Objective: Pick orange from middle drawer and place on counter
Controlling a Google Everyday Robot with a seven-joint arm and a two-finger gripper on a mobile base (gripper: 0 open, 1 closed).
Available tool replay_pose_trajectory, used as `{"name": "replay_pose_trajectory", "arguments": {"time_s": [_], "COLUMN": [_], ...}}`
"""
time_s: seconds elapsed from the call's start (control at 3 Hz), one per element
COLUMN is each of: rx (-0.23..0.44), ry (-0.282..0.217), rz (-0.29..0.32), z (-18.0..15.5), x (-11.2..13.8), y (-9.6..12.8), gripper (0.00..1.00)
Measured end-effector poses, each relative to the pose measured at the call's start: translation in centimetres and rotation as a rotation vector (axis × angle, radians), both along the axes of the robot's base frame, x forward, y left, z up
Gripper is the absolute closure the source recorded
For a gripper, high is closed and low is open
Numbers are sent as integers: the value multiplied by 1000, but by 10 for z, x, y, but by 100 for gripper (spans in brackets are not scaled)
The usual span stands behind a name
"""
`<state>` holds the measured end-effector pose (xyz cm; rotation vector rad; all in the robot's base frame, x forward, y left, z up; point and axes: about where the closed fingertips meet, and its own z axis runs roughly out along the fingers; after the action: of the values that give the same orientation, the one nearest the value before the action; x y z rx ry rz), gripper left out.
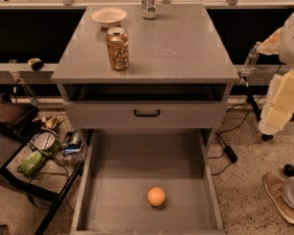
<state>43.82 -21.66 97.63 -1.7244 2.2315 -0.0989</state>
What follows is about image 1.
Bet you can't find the closed grey drawer black handle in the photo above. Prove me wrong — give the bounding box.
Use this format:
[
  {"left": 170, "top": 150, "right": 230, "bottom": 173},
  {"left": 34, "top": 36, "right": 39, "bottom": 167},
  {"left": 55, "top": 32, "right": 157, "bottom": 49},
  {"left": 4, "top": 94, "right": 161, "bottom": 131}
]
[{"left": 64, "top": 101, "right": 227, "bottom": 129}]

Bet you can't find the open bottom grey drawer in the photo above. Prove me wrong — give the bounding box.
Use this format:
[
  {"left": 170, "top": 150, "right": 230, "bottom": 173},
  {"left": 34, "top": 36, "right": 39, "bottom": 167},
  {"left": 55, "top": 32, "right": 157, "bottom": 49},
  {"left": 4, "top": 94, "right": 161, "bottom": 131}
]
[{"left": 71, "top": 132, "right": 225, "bottom": 235}]

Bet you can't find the dark brown bag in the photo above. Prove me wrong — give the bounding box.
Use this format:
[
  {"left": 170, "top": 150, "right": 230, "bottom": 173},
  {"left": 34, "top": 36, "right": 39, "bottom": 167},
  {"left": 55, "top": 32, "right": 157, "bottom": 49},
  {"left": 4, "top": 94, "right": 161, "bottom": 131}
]
[{"left": 0, "top": 93, "right": 38, "bottom": 128}]

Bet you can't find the white bowl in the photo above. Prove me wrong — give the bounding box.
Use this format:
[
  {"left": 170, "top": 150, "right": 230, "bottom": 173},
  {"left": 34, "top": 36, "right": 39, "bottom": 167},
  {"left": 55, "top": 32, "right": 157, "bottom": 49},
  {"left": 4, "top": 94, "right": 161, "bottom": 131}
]
[{"left": 92, "top": 8, "right": 127, "bottom": 28}]

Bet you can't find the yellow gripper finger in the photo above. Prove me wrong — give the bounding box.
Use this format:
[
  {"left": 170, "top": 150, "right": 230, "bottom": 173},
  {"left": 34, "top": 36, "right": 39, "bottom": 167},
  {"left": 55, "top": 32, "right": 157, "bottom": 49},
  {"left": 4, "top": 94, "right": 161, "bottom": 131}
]
[
  {"left": 258, "top": 69, "right": 294, "bottom": 135},
  {"left": 257, "top": 28, "right": 282, "bottom": 56}
]

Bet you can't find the wire basket with snacks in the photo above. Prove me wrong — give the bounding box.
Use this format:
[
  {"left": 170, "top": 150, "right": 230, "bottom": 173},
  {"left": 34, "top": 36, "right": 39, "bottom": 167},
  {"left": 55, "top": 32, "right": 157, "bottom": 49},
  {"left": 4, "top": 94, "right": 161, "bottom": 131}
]
[{"left": 28, "top": 112, "right": 86, "bottom": 166}]

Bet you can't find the gold soda can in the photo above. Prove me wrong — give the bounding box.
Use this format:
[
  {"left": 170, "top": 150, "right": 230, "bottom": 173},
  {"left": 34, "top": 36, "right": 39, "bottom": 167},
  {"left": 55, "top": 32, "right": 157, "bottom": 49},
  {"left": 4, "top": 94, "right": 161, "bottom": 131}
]
[{"left": 106, "top": 27, "right": 129, "bottom": 71}]

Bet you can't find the tan sneaker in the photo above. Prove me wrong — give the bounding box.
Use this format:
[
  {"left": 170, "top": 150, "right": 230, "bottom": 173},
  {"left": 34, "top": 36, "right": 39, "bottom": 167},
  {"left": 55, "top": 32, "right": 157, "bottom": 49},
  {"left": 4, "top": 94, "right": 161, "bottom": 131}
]
[{"left": 264, "top": 172, "right": 294, "bottom": 224}]

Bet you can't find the clear plastic water bottle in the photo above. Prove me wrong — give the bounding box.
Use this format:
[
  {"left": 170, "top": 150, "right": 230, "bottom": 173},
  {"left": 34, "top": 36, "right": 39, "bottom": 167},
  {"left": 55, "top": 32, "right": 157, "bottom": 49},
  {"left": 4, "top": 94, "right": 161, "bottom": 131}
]
[{"left": 242, "top": 41, "right": 261, "bottom": 72}]

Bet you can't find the orange fruit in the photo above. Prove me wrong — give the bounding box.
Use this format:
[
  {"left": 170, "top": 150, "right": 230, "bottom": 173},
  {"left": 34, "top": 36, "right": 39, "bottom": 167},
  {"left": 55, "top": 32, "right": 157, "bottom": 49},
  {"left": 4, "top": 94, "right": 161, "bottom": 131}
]
[{"left": 147, "top": 187, "right": 166, "bottom": 207}]

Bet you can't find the white green soda can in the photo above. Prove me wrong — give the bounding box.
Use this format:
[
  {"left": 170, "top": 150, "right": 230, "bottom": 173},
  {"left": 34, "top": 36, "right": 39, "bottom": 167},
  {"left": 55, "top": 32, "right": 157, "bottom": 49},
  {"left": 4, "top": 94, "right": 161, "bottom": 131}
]
[{"left": 141, "top": 0, "right": 157, "bottom": 19}]

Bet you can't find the grey drawer cabinet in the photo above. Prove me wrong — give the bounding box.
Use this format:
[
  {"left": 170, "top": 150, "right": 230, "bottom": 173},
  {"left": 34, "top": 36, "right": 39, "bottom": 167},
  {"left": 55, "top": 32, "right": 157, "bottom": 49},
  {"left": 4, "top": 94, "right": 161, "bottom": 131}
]
[{"left": 52, "top": 4, "right": 238, "bottom": 137}]

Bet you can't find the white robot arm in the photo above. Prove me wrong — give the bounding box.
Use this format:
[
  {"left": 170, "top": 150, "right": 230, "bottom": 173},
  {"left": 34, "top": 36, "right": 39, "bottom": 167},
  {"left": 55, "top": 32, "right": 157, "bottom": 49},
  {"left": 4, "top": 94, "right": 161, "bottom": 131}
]
[{"left": 257, "top": 13, "right": 294, "bottom": 135}]

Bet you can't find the black side table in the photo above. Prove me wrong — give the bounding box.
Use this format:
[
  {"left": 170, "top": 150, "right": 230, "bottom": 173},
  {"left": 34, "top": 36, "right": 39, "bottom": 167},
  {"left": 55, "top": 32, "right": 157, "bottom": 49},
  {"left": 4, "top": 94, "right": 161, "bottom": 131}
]
[{"left": 0, "top": 112, "right": 82, "bottom": 235}]

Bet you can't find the green chip bag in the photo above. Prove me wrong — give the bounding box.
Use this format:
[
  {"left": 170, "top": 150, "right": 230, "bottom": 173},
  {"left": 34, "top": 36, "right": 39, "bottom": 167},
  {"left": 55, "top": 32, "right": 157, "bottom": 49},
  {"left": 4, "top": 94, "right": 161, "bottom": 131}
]
[{"left": 18, "top": 150, "right": 46, "bottom": 176}]

